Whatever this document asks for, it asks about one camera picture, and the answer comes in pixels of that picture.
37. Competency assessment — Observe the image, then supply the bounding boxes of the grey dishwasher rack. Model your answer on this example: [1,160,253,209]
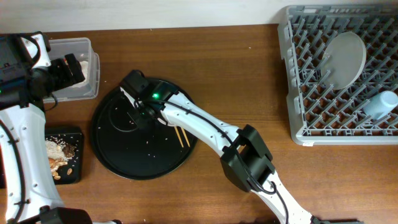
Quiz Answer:
[278,4,397,146]

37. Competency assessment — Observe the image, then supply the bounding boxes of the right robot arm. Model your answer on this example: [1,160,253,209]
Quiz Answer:
[120,70,322,224]

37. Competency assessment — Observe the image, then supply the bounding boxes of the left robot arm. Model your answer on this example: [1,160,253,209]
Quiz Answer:
[1,32,92,223]

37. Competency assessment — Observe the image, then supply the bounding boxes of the white tissue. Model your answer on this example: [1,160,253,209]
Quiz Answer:
[75,61,89,88]

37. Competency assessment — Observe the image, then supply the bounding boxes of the orange carrot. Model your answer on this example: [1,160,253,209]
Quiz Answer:
[48,158,57,167]

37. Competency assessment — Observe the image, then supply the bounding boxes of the wooden chopstick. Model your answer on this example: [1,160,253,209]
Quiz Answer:
[174,126,184,148]
[181,128,190,147]

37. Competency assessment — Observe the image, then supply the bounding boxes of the light blue cup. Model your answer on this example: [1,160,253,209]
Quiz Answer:
[363,91,398,119]

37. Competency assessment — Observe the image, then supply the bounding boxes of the clear plastic bin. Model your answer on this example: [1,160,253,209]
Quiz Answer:
[49,37,100,102]

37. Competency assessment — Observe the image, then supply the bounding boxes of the rice and food scraps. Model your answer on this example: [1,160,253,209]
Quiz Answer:
[45,138,76,180]

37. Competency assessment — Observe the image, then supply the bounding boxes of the grey plate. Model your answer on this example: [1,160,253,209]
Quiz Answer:
[320,32,367,90]

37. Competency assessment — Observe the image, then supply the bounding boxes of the brown food chunk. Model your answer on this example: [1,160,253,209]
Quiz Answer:
[62,144,76,160]

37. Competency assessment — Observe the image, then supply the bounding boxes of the round black tray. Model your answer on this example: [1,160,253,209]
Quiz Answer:
[90,86,198,180]

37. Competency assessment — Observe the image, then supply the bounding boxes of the black rectangular bin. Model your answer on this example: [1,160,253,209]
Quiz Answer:
[45,126,84,185]

